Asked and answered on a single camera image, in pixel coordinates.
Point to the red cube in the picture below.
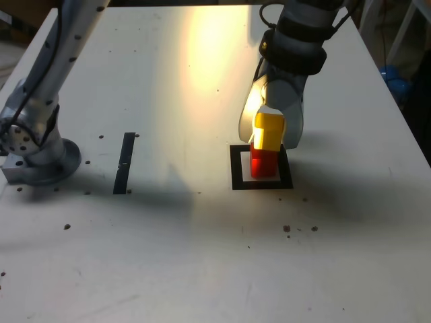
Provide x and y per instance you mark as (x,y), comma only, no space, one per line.
(262,165)

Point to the blue round object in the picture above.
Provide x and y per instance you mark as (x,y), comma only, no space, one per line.
(392,79)

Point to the yellow cube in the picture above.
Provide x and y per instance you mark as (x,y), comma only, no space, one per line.
(269,131)

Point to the black tape square outline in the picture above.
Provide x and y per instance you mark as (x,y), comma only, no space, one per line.
(235,168)

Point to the white metal frame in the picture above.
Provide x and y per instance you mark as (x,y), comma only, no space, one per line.
(402,30)

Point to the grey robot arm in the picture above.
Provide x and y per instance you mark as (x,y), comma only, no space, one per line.
(40,101)

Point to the black tape strip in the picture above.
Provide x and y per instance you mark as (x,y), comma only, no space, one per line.
(124,161)

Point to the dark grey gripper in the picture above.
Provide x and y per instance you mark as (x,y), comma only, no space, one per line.
(286,73)

